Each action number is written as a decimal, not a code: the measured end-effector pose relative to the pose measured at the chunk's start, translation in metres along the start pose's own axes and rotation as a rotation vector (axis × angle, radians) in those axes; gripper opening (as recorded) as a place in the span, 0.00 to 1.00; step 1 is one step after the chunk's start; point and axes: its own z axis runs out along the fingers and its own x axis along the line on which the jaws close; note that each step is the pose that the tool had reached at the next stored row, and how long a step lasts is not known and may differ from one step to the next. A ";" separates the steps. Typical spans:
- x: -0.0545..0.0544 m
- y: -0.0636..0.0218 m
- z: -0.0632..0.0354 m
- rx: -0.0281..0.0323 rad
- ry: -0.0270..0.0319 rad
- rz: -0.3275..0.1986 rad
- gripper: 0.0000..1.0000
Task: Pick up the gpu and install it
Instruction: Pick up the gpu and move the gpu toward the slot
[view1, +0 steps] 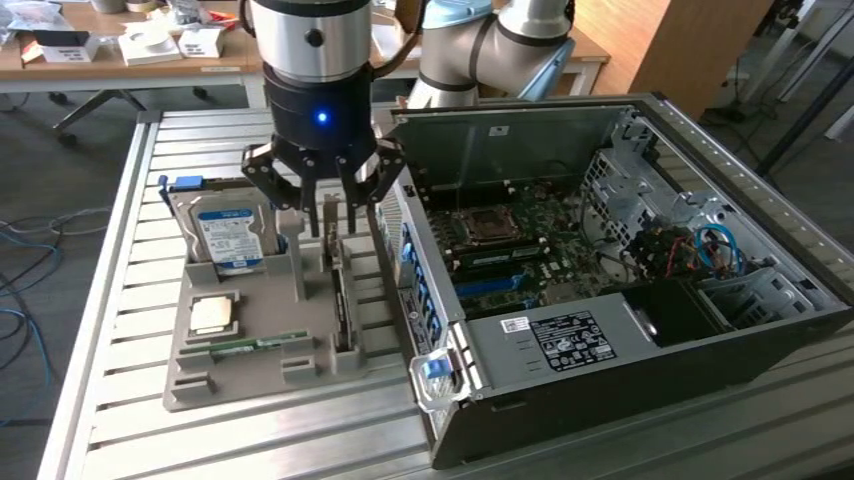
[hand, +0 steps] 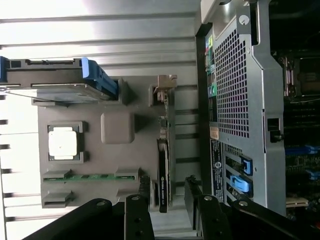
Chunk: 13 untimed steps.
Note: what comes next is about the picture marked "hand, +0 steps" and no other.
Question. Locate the green motherboard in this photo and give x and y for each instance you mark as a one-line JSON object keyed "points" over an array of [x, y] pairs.
{"points": [[300, 120]]}

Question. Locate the metal CPU socket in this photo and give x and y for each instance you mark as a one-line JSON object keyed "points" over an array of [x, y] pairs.
{"points": [[305, 75]]}

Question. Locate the blue long expansion slot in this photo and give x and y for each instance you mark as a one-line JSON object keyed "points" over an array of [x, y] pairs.
{"points": [[300, 149]]}

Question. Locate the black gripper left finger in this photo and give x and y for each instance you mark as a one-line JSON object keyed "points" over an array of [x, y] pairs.
{"points": [[135, 220]]}

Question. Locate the open black PC case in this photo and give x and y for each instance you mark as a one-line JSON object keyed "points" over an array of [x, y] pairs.
{"points": [[272, 125]]}

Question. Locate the green RAM stick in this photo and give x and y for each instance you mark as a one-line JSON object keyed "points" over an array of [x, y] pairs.
{"points": [[100, 177]]}

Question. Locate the grey plastic parts rack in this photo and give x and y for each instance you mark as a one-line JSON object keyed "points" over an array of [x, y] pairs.
{"points": [[112, 162]]}

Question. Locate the blue card retention clip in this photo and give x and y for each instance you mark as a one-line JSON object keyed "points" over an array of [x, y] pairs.
{"points": [[241, 185], [247, 166]]}

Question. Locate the silver CPU chip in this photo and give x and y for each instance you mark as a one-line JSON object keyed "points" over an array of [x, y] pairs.
{"points": [[62, 142]]}

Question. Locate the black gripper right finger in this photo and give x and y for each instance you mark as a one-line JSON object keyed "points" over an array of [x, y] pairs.
{"points": [[210, 220]]}

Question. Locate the hard disk in blue caddy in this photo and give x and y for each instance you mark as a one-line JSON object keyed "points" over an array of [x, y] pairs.
{"points": [[50, 75]]}

